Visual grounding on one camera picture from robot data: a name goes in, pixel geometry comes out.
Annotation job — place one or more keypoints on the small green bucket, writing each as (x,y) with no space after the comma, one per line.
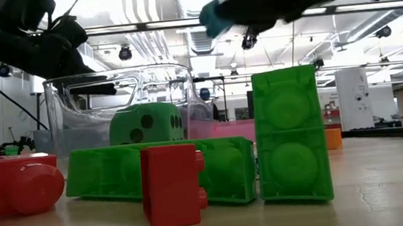
(11,151)

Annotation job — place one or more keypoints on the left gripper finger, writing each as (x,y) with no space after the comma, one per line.
(93,90)

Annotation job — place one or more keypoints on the orange wedge building block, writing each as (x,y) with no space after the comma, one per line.
(334,138)

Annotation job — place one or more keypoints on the black aluminium table frame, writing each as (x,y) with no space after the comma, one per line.
(390,133)

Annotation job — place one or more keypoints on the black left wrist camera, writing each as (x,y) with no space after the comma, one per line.
(69,31)

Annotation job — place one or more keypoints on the short green building block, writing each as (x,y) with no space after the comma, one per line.
(291,138)

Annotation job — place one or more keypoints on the small red building block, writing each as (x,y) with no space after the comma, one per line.
(171,189)

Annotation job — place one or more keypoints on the pink plastic bin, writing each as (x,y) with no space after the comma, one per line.
(232,130)

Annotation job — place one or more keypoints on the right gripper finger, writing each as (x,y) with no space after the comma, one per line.
(254,7)

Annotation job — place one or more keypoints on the black background rig frame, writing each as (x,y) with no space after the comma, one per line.
(206,79)

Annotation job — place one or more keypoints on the long green building block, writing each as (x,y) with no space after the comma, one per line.
(100,173)

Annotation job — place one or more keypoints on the white pillar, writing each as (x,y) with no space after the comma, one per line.
(354,99)

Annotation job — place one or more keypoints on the large black monitor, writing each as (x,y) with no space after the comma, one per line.
(250,105)

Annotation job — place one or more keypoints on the clear plastic bin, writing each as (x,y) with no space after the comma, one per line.
(89,130)

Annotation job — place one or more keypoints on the green foam die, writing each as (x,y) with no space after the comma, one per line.
(122,127)

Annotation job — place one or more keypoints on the small teal building block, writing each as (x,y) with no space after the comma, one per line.
(213,18)

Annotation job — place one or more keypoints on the black ceiling spotlight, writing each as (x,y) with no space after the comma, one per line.
(383,31)
(248,43)
(4,70)
(125,53)
(317,63)

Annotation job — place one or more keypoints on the large red building block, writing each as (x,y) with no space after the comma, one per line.
(17,180)

